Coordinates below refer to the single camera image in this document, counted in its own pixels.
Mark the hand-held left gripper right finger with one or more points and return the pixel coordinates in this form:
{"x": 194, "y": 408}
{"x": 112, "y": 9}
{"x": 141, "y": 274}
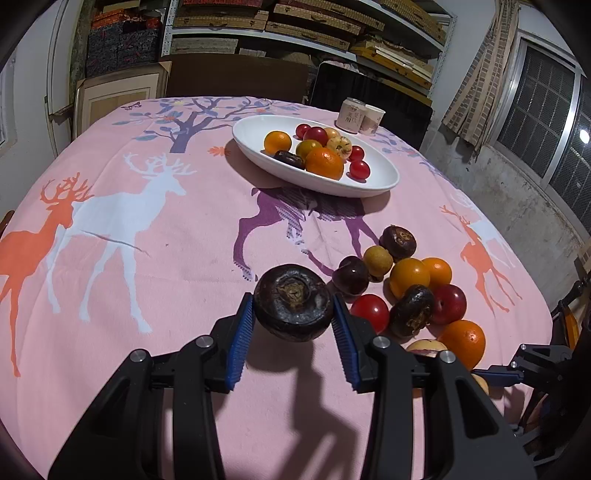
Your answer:
{"x": 346, "y": 350}

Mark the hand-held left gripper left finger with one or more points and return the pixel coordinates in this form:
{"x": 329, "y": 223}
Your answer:
{"x": 240, "y": 350}

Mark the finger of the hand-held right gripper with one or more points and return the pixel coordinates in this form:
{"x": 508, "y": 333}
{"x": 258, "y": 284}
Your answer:
{"x": 496, "y": 374}
{"x": 559, "y": 310}

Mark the pale yellow plum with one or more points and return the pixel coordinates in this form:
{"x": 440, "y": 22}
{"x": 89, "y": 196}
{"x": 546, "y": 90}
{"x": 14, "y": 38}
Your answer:
{"x": 481, "y": 385}

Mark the red cherry tomato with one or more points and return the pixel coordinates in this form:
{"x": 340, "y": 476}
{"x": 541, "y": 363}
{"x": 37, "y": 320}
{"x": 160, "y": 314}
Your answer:
{"x": 370, "y": 313}
{"x": 359, "y": 170}
{"x": 356, "y": 152}
{"x": 302, "y": 130}

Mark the large orange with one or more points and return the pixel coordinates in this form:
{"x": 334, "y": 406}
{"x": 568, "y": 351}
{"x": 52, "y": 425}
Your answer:
{"x": 461, "y": 344}

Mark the dark purple plum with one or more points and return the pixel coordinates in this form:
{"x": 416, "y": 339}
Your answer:
{"x": 351, "y": 275}

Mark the reddish purple plum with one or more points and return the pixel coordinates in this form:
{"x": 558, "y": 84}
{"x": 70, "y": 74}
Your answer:
{"x": 450, "y": 304}

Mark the yellow-orange tangerine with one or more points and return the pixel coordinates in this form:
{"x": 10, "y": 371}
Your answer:
{"x": 408, "y": 276}

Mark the orange tangerine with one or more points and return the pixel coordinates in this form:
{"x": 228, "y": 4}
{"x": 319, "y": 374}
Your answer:
{"x": 324, "y": 164}
{"x": 439, "y": 271}
{"x": 277, "y": 142}

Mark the white oval plate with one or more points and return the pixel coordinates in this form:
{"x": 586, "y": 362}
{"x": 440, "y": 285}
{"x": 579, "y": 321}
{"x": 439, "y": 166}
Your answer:
{"x": 258, "y": 152}

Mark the large red plum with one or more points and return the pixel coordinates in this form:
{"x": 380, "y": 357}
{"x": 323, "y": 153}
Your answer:
{"x": 315, "y": 135}

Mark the pink deer-print tablecloth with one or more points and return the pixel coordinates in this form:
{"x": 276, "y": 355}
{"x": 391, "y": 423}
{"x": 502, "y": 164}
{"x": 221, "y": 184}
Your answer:
{"x": 161, "y": 300}

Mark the mesh-covered window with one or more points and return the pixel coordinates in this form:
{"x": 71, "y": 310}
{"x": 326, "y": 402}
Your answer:
{"x": 540, "y": 120}

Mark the white paper cup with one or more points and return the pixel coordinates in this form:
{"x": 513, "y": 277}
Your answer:
{"x": 373, "y": 121}

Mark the pale drink can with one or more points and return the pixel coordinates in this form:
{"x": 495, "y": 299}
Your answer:
{"x": 349, "y": 115}

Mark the brick-pattern curtain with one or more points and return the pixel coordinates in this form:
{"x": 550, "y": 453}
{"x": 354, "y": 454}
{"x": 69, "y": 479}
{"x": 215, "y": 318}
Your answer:
{"x": 480, "y": 74}

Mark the black panel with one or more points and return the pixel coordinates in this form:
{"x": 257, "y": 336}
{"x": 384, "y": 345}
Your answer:
{"x": 369, "y": 87}

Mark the wooden chair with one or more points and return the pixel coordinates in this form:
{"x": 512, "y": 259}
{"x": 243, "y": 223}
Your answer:
{"x": 7, "y": 221}

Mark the wooden framed panel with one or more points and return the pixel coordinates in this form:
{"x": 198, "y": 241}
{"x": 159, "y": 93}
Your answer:
{"x": 115, "y": 99}

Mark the white metal shelf rack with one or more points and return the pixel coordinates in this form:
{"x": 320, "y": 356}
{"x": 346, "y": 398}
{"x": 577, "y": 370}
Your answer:
{"x": 167, "y": 27}

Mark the pile of dark patterned boxes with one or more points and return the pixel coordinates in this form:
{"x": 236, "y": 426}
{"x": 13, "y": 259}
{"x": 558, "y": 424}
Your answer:
{"x": 120, "y": 41}

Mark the stack of red patterned boxes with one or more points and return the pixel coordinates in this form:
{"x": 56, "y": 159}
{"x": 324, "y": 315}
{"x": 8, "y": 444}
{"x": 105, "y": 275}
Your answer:
{"x": 221, "y": 2}

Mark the white door frame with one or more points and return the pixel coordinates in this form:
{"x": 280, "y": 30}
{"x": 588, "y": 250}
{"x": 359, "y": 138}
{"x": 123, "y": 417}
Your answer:
{"x": 57, "y": 69}

